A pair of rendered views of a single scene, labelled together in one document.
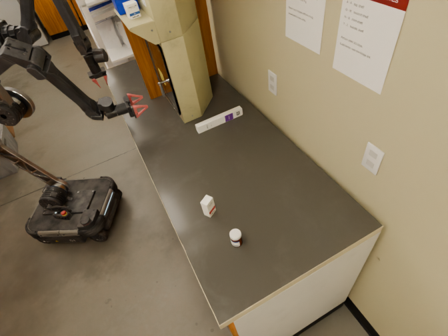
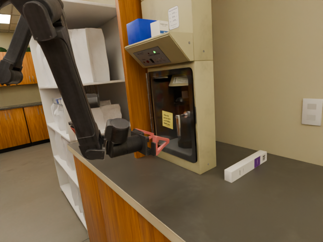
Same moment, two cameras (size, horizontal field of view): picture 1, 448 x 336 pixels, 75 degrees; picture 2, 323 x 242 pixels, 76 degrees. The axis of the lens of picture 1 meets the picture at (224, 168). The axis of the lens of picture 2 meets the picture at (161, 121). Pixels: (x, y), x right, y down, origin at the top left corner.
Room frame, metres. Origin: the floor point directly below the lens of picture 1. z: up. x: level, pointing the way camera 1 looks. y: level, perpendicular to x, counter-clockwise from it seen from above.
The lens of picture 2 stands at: (0.63, 0.55, 1.37)
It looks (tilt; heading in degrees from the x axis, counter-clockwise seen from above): 13 degrees down; 342
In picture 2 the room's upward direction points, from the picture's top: 5 degrees counter-clockwise
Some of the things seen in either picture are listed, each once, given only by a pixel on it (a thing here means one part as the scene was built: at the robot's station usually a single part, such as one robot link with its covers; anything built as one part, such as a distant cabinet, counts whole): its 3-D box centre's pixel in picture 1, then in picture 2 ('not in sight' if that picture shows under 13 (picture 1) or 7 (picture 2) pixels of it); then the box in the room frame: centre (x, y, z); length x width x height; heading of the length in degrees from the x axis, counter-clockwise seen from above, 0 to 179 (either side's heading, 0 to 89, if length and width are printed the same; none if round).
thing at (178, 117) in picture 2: (164, 87); (181, 124); (1.39, 0.22, 1.17); 0.05 x 0.03 x 0.10; 109
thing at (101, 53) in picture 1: (94, 51); (85, 96); (1.68, 0.59, 1.30); 0.11 x 0.09 x 0.12; 80
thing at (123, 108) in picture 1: (123, 108); (133, 143); (1.30, 0.45, 1.15); 0.10 x 0.07 x 0.07; 18
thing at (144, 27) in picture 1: (136, 25); (155, 53); (1.49, 0.28, 1.46); 0.32 x 0.11 x 0.10; 19
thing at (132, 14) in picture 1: (131, 9); (159, 30); (1.45, 0.26, 1.54); 0.05 x 0.05 x 0.06; 25
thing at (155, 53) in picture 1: (162, 73); (169, 114); (1.50, 0.23, 1.19); 0.30 x 0.01 x 0.40; 19
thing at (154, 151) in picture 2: (138, 107); (156, 142); (1.29, 0.37, 1.14); 0.09 x 0.07 x 0.07; 108
